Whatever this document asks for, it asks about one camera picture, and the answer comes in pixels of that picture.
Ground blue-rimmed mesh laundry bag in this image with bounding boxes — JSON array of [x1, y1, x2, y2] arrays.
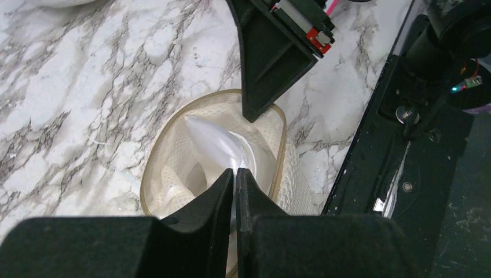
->
[[26, 0, 95, 8]]

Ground beige-rimmed mesh laundry bag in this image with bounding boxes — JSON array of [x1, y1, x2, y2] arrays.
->
[[140, 89, 319, 278]]

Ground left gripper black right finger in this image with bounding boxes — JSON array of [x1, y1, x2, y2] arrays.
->
[[235, 169, 422, 277]]

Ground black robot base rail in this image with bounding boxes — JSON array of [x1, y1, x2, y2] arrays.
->
[[323, 14, 490, 277]]

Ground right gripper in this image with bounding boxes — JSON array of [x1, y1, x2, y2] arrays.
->
[[227, 0, 335, 122]]

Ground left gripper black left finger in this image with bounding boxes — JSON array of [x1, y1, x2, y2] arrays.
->
[[1, 169, 233, 277]]

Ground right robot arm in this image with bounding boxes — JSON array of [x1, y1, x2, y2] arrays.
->
[[228, 1, 490, 122]]

